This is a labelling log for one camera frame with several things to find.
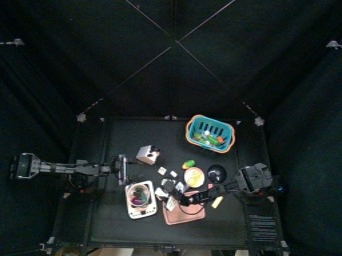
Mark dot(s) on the white knife holder block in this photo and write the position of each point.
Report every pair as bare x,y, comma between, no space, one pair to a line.
146,155

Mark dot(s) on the teal basket orange rim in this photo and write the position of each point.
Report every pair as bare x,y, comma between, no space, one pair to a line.
195,124

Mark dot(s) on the small white box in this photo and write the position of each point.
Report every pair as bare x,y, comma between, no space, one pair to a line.
179,186

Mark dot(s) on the orange and green toy fruit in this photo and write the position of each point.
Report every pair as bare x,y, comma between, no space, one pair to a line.
189,164

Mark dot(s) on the pale yellow cheese block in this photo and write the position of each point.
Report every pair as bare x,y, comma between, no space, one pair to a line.
217,202

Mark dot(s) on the orange toy food piece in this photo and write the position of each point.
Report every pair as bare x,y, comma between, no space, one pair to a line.
221,139

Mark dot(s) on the black round bowl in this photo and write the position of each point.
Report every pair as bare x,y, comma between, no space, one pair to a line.
217,174

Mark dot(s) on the small white square packet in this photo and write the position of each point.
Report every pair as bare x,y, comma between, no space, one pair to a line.
174,173
162,170

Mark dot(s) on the pink cutting board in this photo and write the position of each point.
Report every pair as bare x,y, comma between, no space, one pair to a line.
182,217

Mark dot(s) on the white tray with clear bowl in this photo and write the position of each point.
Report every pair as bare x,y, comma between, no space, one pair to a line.
140,200

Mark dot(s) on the white text label sticker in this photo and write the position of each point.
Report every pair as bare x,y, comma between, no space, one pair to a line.
262,226

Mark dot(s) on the black round lid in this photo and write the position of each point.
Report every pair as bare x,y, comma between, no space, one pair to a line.
169,183

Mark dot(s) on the yellow plate with lemon slice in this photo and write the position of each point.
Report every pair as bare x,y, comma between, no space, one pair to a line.
194,177

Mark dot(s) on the green toy vegetable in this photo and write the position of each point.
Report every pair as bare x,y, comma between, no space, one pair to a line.
213,140

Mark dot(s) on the grey frame corner bracket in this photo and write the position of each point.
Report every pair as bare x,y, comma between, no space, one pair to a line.
333,44
259,121
80,117
16,42

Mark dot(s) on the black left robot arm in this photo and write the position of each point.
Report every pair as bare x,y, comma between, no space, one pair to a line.
58,167

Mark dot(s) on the white rice packet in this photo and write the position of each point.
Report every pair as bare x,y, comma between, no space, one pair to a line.
161,193

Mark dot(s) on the white printed card packet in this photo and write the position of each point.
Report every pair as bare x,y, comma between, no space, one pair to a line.
171,203

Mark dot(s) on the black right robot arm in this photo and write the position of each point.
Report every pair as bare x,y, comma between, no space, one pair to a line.
251,179

